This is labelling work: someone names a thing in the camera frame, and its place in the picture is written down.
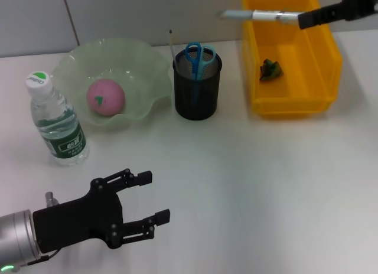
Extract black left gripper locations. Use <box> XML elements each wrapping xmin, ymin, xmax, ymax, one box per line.
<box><xmin>32</xmin><ymin>168</ymin><xmax>171</xmax><ymax>255</ymax></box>

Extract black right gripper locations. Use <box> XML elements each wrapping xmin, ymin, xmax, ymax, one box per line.
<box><xmin>297</xmin><ymin>0</ymin><xmax>378</xmax><ymax>31</ymax></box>

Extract silver ballpoint pen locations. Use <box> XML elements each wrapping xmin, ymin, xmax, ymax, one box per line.
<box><xmin>218</xmin><ymin>8</ymin><xmax>301</xmax><ymax>24</ymax></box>

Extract green plastic wrapper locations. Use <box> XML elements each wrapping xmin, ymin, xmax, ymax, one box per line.
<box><xmin>259</xmin><ymin>58</ymin><xmax>285</xmax><ymax>81</ymax></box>

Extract pink peach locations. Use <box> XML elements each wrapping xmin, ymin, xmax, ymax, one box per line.
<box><xmin>86</xmin><ymin>78</ymin><xmax>126</xmax><ymax>118</ymax></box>

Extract blue scissors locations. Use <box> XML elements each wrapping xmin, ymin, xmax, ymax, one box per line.
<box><xmin>184</xmin><ymin>42</ymin><xmax>218</xmax><ymax>108</ymax></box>

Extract clear water bottle green label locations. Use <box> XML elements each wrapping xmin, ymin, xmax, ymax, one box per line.
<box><xmin>25</xmin><ymin>70</ymin><xmax>90</xmax><ymax>167</ymax></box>

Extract clear plastic ruler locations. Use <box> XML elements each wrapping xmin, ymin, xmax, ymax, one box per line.
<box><xmin>167</xmin><ymin>28</ymin><xmax>182</xmax><ymax>69</ymax></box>

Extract pale green glass fruit plate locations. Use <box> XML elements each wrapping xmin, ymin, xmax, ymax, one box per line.
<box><xmin>48</xmin><ymin>37</ymin><xmax>174</xmax><ymax>132</ymax></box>

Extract black mesh pen holder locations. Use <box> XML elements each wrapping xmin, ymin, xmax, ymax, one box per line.
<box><xmin>172</xmin><ymin>47</ymin><xmax>223</xmax><ymax>121</ymax></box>

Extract yellow plastic bin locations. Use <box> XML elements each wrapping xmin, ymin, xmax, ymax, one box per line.
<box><xmin>242</xmin><ymin>0</ymin><xmax>344</xmax><ymax>120</ymax></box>

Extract left gripper black plug cable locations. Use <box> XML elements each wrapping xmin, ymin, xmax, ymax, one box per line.
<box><xmin>17</xmin><ymin>246</ymin><xmax>64</xmax><ymax>268</ymax></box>

